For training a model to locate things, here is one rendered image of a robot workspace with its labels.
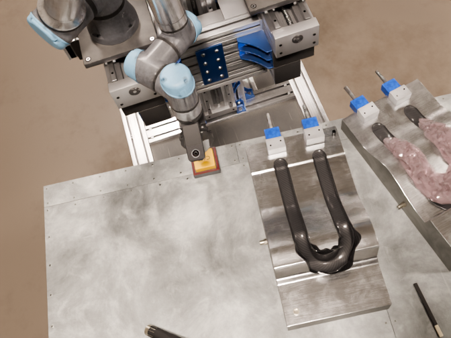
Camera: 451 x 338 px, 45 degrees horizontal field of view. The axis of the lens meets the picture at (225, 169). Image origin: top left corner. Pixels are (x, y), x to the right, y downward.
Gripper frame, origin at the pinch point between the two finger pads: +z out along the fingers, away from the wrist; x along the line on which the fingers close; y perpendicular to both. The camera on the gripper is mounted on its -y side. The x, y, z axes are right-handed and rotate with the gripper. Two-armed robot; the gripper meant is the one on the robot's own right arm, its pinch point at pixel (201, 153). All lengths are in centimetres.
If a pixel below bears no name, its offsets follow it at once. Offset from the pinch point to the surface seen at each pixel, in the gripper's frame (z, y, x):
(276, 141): -4.7, -4.1, -21.1
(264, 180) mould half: -1.6, -13.6, -15.6
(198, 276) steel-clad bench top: 7.0, -33.1, 7.7
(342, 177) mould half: -1.4, -17.5, -36.0
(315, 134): -5.3, -5.1, -31.8
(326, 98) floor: 87, 63, -57
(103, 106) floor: 87, 88, 51
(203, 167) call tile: 3.3, -2.8, 0.5
